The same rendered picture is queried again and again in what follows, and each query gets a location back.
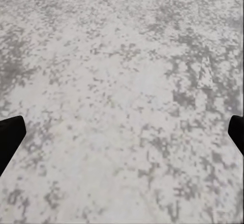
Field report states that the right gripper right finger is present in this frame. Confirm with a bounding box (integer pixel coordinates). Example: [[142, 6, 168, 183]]
[[228, 115, 244, 156]]

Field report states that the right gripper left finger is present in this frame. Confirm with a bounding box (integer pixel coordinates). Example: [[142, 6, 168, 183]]
[[0, 115, 26, 176]]

